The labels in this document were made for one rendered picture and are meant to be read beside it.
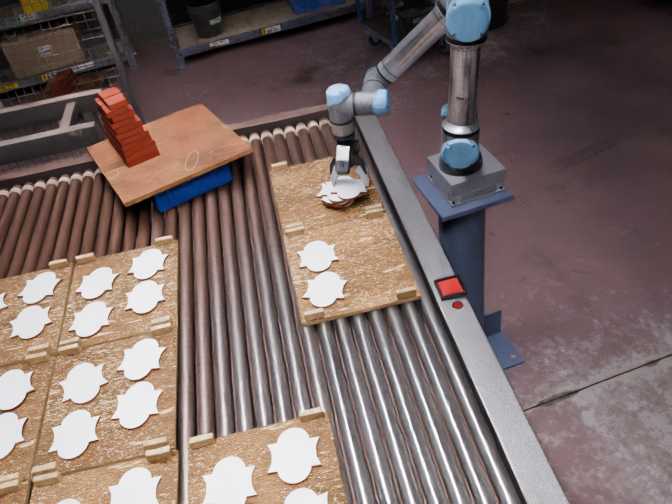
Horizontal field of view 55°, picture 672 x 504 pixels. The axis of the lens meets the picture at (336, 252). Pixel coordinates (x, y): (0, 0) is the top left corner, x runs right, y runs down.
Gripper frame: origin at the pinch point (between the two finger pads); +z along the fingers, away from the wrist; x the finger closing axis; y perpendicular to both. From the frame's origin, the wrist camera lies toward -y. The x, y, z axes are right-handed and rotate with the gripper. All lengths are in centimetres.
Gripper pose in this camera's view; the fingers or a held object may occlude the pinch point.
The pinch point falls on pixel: (350, 186)
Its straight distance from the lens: 220.8
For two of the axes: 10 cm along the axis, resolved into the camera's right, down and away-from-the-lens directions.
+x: -9.7, -0.1, 2.2
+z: 1.4, 7.5, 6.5
